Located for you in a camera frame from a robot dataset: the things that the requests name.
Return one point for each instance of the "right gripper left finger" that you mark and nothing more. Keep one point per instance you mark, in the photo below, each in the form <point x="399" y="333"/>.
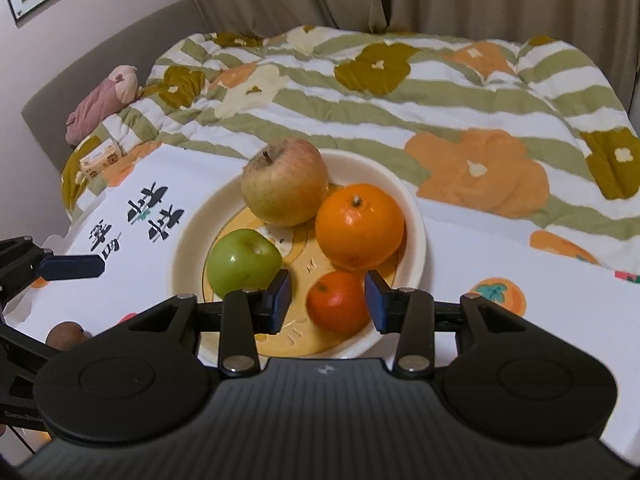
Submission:
<point x="245" y="314"/>

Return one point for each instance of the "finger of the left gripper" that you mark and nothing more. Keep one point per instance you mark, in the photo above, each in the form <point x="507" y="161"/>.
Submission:
<point x="66" y="268"/>

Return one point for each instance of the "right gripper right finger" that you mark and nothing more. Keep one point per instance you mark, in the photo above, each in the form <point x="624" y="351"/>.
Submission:
<point x="409" y="313"/>

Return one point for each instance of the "brown kiwi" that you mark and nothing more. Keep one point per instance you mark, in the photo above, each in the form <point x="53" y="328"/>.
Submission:
<point x="66" y="335"/>

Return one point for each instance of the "green apple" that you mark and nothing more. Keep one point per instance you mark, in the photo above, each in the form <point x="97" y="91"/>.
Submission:
<point x="242" y="259"/>

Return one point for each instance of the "small tangerine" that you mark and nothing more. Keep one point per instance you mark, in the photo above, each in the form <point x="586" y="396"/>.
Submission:
<point x="336" y="302"/>

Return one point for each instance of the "large orange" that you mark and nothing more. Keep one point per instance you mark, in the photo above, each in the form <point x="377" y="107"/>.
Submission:
<point x="359" y="226"/>

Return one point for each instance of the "yellowish red apple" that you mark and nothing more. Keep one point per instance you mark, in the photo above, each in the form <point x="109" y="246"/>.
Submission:
<point x="285" y="183"/>

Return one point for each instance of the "cream duck bowl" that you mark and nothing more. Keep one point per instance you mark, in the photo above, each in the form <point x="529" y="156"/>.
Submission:
<point x="224" y="212"/>

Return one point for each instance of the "small tissue packet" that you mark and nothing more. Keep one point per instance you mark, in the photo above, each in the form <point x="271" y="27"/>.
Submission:
<point x="99" y="158"/>

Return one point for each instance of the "grey headboard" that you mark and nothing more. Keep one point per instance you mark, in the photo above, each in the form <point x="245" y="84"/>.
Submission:
<point x="139" y="45"/>

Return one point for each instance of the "pink plush pillow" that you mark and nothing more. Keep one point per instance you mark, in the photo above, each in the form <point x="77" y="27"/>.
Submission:
<point x="119" y="89"/>

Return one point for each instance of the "floral striped quilt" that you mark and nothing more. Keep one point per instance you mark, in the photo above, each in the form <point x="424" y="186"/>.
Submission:
<point x="531" y="135"/>

